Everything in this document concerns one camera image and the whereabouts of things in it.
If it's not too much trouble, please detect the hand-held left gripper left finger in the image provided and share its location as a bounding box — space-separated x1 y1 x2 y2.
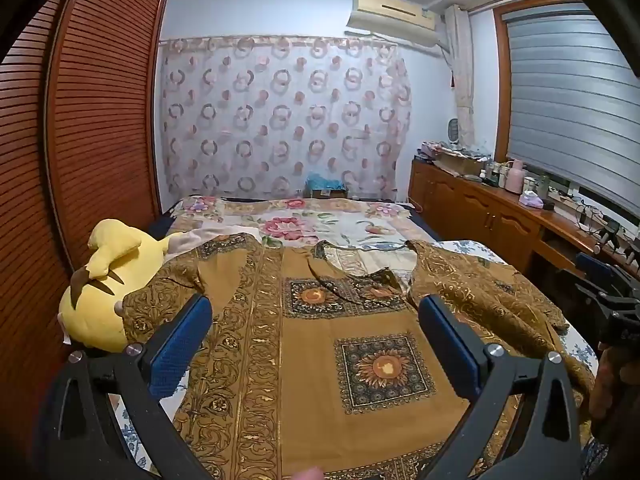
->
32 294 213 480

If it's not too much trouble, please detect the long wooden cabinet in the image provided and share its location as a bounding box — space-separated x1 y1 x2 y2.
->
407 157 640 281

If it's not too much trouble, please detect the yellow plush toy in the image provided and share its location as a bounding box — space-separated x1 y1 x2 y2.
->
57 218 173 353

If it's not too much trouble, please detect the grey window blind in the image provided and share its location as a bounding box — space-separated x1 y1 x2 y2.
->
505 2 640 201

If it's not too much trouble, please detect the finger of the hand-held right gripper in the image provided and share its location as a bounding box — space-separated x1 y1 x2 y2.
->
576 282 626 312
575 252 615 282

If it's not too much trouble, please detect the blue crumpled cloth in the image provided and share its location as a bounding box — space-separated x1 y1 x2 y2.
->
306 174 349 193

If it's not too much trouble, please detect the brown patterned garment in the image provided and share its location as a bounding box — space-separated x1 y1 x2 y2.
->
122 232 598 480

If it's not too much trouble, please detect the pale pink cloth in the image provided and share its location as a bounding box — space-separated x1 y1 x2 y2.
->
165 227 261 261

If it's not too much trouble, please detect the wooden louvered wardrobe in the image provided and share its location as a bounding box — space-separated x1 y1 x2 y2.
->
0 0 171 441

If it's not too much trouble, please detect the stack of folded cloths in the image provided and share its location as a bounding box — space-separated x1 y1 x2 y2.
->
420 140 451 161

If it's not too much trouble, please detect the person's right hand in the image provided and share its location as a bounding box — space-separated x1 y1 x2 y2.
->
590 344 640 418

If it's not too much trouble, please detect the pink bottle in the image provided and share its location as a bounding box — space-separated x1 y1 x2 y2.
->
505 159 526 195

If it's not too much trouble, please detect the wall air conditioner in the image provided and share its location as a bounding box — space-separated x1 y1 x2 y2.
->
346 0 451 53

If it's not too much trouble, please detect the beige tied curtain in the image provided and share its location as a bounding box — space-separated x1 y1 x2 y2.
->
445 5 476 151

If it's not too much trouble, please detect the pink floral blanket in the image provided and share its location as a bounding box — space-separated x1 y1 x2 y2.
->
165 195 431 263

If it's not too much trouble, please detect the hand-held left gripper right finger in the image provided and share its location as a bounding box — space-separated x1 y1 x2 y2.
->
417 294 583 480

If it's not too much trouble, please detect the open cardboard box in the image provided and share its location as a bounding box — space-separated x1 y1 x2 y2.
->
435 152 486 177

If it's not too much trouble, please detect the sheer curtain with circles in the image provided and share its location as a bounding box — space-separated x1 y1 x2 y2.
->
157 35 413 201

